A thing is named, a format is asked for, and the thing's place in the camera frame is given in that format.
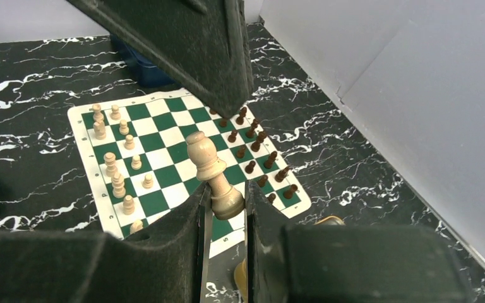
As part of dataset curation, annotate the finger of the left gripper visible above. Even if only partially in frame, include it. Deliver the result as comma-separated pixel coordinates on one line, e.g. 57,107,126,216
70,0,254,119

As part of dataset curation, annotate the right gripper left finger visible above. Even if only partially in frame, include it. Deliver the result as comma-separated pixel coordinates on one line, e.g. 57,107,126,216
0,184,212,302

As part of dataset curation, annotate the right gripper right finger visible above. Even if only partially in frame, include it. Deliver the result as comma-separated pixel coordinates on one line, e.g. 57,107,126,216
244,181,474,302

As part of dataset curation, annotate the light wooden queen piece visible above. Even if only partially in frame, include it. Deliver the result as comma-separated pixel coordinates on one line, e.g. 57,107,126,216
186,131,244,220

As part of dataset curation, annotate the light wooden pawn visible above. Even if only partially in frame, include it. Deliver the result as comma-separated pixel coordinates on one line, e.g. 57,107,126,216
110,105,121,121

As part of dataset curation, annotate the green white chess board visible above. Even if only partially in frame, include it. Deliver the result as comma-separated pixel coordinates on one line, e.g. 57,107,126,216
67,89,311,239

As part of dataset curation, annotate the light wooden corner piece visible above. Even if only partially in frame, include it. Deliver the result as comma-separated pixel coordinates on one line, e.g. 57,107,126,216
129,220,144,235

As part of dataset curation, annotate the dark blue tray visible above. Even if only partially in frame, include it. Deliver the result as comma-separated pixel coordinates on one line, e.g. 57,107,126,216
109,33,175,88

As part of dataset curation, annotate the gold rimmed metal tin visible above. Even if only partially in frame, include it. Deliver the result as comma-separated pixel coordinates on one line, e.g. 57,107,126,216
234,213,352,302

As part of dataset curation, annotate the light wooden king piece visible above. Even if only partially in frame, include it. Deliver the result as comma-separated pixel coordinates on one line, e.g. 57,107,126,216
111,172,126,198

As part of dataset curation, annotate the dark back row piece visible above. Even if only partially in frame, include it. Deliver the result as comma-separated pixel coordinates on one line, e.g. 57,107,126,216
275,166,290,182

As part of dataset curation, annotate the light wooden bishop piece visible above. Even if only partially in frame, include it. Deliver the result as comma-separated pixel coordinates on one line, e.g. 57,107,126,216
104,152,118,177

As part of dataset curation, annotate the dark pawn row piece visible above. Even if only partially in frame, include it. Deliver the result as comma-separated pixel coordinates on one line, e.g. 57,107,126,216
244,160,256,174

